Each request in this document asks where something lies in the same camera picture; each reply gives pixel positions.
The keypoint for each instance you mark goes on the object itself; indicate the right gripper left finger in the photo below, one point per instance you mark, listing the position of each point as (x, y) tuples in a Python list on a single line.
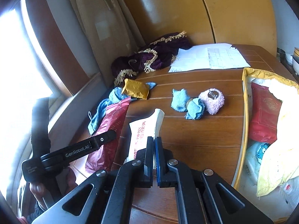
[(105, 197)]

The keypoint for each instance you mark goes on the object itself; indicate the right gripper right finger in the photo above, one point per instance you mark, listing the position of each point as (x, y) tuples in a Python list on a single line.
[(203, 196)]

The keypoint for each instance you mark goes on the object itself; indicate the white printed pouch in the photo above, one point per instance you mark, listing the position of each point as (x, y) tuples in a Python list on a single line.
[(143, 128)]

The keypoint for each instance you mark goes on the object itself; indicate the red foil pouch back side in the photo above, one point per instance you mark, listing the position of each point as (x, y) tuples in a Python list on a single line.
[(102, 159)]

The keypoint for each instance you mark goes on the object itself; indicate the small blue cloth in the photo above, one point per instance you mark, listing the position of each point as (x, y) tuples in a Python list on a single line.
[(195, 109), (179, 100)]

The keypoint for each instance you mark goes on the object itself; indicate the pink fluffy ball with clip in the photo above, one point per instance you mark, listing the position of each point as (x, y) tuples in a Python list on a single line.
[(213, 100)]

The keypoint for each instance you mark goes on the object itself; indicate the red foil pouch with logo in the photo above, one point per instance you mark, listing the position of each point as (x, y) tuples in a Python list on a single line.
[(264, 118)]

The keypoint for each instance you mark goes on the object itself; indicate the yellow-rimmed storage bag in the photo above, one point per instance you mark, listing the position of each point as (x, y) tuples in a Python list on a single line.
[(279, 204)]

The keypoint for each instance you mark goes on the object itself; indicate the blue terry towel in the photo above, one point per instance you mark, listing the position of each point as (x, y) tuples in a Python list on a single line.
[(108, 109)]

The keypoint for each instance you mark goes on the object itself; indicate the yellow foil packet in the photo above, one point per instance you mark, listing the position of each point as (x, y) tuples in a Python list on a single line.
[(135, 89)]

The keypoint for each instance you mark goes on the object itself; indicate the white paper sheets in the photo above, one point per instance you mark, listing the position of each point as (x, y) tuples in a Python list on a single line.
[(217, 56)]

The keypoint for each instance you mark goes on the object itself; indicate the purple velvet cloth gold fringe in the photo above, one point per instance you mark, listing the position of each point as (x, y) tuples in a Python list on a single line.
[(157, 55)]

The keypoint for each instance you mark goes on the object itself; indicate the cluttered side shelf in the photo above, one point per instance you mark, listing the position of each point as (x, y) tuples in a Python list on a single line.
[(286, 60)]

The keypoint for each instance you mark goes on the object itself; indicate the beige curtain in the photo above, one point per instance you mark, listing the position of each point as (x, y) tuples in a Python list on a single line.
[(110, 29)]

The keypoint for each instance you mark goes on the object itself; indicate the wooden wardrobe cabinet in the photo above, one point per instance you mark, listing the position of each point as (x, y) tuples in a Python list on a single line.
[(244, 22)]

